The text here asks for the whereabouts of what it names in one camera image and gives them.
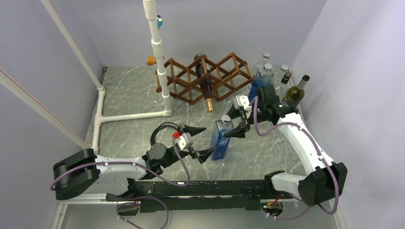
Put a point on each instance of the white pvc pipe frame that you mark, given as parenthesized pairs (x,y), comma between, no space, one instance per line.
(157,59)

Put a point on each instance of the dark bottle gold cap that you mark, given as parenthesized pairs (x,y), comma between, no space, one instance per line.
(205,85)

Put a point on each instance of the brown wooden wine rack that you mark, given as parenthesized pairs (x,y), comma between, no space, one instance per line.
(228,76)

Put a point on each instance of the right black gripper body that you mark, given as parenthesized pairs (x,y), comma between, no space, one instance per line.
(248,120)

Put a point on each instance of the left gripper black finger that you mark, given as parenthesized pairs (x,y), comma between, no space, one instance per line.
(203,155)
(191,130)

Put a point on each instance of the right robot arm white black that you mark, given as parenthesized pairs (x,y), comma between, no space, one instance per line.
(324,179)

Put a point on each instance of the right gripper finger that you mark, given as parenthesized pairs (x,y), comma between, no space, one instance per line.
(234,112)
(238,132)

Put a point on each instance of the clear bottle red label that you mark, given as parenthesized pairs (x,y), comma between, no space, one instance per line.
(259,65)

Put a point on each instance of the dark green wine bottle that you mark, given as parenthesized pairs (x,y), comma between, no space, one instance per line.
(296,93)

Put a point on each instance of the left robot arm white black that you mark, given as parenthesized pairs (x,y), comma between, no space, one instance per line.
(86,172)

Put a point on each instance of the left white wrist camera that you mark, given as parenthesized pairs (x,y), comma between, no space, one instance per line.
(182,141)

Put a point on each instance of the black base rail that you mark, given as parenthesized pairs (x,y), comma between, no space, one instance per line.
(199,195)

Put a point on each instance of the blue glass bottle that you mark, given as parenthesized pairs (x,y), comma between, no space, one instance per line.
(218,140)
(263,76)

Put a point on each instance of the clear square glass bottle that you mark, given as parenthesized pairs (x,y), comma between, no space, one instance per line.
(279,76)

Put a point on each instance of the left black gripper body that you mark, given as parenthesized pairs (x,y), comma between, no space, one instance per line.
(187,152)

